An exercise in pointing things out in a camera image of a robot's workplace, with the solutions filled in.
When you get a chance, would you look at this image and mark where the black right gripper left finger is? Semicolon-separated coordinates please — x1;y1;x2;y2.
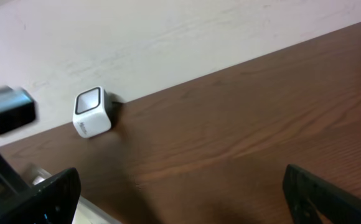
0;168;81;223

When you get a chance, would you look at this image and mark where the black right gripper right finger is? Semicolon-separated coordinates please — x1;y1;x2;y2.
283;164;361;224

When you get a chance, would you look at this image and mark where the white Panadol box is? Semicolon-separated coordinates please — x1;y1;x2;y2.
21;164;121;224

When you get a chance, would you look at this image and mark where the white barcode scanner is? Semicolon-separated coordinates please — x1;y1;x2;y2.
72;86;113;138

